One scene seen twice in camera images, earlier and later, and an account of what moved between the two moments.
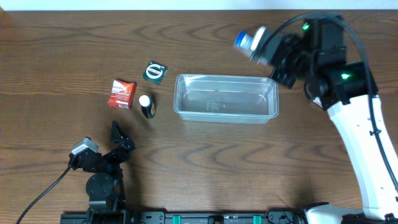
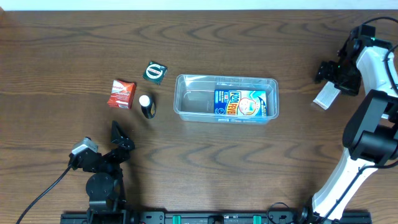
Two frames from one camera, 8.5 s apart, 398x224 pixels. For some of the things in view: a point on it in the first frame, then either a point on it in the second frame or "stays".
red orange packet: x=122 y=94 stays
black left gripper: x=121 y=149 stays
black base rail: x=184 y=217 stays
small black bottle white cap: x=147 y=106 stays
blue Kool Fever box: x=247 y=42 to x=242 y=102
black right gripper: x=285 y=73 to x=330 y=72
